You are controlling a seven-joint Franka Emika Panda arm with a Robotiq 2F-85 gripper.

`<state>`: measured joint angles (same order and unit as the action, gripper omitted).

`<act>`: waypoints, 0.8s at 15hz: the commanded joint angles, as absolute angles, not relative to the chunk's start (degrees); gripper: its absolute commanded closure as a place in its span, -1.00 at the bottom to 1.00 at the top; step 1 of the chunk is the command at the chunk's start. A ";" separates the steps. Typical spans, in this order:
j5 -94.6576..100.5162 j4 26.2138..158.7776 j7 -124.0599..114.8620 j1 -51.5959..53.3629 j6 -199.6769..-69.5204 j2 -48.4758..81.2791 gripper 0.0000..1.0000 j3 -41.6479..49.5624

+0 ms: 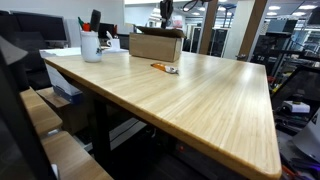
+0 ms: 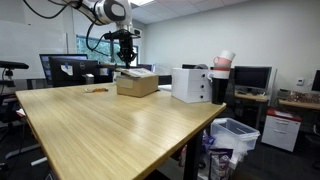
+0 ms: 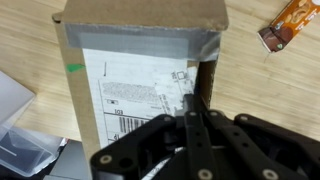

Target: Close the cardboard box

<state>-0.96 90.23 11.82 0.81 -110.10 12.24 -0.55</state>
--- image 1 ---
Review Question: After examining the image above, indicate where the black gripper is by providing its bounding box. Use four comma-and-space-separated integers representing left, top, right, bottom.
159, 0, 175, 30

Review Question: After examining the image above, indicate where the brown cardboard box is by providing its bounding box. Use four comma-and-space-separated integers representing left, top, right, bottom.
128, 25, 187, 63

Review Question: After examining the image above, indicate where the white box with blue base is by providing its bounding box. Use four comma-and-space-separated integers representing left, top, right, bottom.
44, 63, 84, 105

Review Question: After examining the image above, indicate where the narrow brown pillar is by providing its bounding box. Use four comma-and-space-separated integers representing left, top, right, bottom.
199, 0, 219, 55

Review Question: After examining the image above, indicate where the small white pitcher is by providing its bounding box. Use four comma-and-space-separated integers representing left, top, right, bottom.
105, 30, 122, 52

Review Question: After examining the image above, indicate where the small dark monitor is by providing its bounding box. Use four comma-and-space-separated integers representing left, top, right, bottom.
97, 22, 117, 40

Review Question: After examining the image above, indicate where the black equipment cabinet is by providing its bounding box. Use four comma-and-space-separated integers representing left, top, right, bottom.
209, 27, 231, 58

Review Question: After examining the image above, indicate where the white mug with dark logo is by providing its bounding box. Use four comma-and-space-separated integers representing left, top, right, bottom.
80, 30, 104, 64

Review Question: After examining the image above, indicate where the green marker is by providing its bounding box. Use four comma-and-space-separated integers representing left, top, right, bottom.
77, 16, 85, 31

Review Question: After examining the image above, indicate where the white desk surface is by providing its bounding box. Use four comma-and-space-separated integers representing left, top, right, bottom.
39, 47, 130, 60

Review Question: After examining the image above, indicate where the large black monitor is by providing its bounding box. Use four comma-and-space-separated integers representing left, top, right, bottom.
9, 10, 68, 43

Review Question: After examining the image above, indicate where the black table leg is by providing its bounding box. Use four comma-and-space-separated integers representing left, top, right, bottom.
90, 98, 113, 168

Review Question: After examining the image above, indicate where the plain brown carton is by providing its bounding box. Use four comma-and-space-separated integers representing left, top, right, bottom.
35, 87, 96, 136

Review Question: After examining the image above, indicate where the light wooden board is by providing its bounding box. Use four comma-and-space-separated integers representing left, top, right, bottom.
19, 87, 64, 138
39, 130, 114, 180

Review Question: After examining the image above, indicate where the white device with black knob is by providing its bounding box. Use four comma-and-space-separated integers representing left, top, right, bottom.
281, 99, 312, 115

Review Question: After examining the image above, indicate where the grey slanted panel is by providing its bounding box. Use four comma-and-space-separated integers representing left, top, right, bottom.
291, 108, 320, 164

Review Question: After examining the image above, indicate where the black foreground panel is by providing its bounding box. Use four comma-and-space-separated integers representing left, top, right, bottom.
0, 36, 58, 180

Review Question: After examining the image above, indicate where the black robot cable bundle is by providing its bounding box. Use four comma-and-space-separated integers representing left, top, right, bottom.
181, 0, 215, 13

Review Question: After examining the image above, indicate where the black slanted frame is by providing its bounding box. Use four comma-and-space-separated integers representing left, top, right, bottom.
270, 64, 320, 113

